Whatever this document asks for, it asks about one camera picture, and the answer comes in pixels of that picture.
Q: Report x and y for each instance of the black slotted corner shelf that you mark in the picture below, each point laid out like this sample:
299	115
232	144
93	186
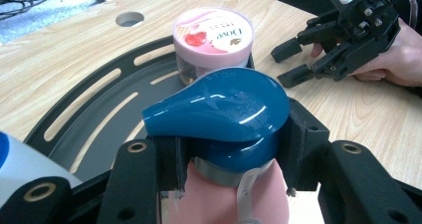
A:
109	98

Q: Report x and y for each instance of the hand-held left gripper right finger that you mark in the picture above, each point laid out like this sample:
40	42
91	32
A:
303	144

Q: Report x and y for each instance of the white bottle with blue cap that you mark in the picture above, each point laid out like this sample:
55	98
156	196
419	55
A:
23	164

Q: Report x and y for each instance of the pink bottle with blue pump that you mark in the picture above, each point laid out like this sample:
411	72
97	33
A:
219	117

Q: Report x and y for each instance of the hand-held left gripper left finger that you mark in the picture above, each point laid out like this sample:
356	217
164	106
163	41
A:
170	164

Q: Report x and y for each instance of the clear jar with pink lid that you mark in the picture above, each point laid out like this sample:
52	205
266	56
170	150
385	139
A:
212	41

